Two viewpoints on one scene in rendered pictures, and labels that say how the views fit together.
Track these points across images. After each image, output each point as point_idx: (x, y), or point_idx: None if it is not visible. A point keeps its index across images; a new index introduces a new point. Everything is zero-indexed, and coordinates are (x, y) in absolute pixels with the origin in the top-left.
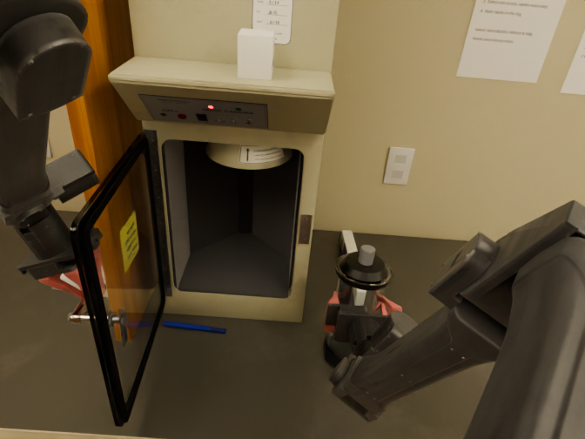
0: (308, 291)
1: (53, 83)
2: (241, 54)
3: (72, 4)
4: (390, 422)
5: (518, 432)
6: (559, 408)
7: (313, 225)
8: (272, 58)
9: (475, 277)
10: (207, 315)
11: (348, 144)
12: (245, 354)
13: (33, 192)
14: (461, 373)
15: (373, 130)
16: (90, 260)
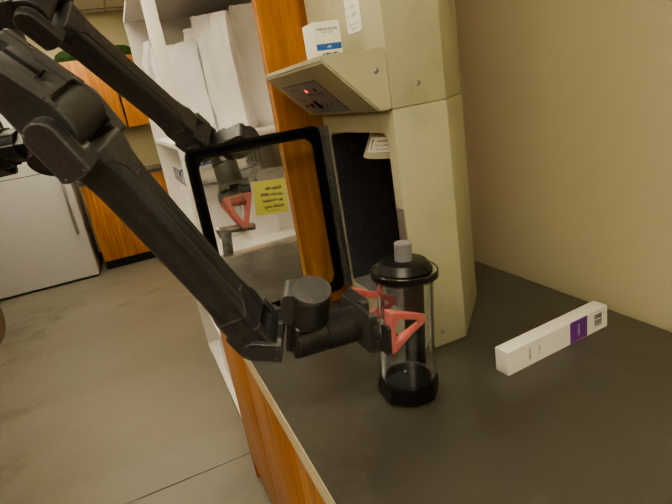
0: (472, 339)
1: (36, 32)
2: (305, 43)
3: (26, 2)
4: (350, 450)
5: None
6: None
7: (595, 298)
8: (323, 41)
9: None
10: None
11: (627, 176)
12: (350, 347)
13: (175, 128)
14: (494, 489)
15: (660, 153)
16: (192, 175)
